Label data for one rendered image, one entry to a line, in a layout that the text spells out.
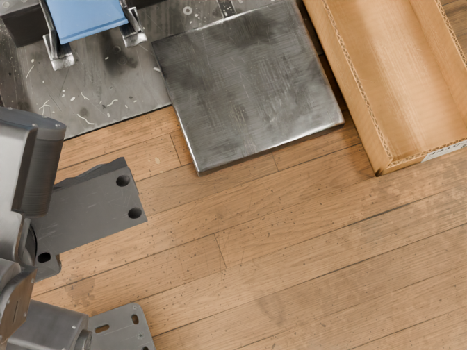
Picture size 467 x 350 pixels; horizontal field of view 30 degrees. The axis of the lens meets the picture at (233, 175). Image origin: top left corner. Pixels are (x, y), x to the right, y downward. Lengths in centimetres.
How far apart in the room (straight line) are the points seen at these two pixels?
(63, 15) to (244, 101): 21
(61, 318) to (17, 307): 27
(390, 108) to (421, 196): 10
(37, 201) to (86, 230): 7
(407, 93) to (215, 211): 25
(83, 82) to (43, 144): 45
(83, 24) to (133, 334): 32
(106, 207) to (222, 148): 34
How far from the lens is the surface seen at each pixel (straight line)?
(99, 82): 99
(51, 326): 78
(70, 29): 92
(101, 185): 61
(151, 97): 98
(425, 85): 101
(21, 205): 55
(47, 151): 55
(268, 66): 97
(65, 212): 61
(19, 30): 98
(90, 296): 93
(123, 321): 91
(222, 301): 92
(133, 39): 91
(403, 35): 102
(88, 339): 80
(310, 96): 96
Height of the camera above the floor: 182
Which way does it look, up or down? 75 degrees down
